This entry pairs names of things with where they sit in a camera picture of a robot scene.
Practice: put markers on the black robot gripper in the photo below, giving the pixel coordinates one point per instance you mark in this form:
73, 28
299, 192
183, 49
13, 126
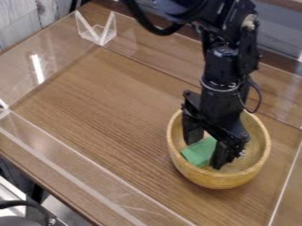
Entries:
212, 111

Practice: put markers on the green rectangular block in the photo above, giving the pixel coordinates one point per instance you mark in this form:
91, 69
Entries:
199, 152

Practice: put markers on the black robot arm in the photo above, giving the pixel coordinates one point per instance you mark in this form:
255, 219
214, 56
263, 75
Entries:
227, 27

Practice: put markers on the brown wooden bowl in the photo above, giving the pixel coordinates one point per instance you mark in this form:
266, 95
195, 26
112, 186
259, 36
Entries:
238, 172

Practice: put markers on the clear acrylic corner bracket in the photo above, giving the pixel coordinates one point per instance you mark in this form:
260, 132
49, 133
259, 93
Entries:
97, 34

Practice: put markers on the black metal base plate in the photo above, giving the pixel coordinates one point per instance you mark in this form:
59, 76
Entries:
65, 215

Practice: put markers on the clear acrylic tray wall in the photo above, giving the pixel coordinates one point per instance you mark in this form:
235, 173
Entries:
100, 156

